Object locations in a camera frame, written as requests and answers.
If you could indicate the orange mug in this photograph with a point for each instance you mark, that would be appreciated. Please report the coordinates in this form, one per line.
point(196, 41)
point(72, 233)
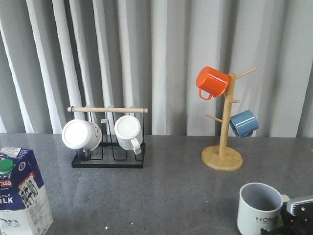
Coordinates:
point(211, 83)

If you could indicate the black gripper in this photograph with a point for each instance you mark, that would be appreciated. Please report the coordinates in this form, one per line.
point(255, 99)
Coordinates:
point(301, 224)

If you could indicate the white ribbed mug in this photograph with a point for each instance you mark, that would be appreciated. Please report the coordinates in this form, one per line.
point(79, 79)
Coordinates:
point(129, 134)

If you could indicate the white HOME mug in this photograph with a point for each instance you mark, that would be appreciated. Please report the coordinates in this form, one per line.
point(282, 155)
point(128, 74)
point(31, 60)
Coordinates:
point(259, 208)

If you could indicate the blue mug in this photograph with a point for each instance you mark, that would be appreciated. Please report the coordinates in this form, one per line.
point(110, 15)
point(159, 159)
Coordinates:
point(244, 124)

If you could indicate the wooden mug tree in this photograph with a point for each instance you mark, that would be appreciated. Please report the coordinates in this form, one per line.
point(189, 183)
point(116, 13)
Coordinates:
point(220, 157)

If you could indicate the black wire mug rack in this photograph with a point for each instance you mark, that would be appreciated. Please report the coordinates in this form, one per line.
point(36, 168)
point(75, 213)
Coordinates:
point(109, 154)

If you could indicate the blue white milk carton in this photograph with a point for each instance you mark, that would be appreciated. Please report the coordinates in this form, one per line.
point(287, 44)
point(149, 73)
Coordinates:
point(24, 204)

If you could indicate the grey pleated curtain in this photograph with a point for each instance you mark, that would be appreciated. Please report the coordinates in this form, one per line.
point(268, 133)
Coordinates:
point(147, 53)

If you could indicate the white smiley mug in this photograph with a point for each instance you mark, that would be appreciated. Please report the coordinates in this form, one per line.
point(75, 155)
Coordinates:
point(83, 136)

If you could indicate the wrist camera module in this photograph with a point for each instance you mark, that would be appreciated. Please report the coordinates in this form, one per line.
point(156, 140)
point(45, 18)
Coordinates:
point(301, 206)

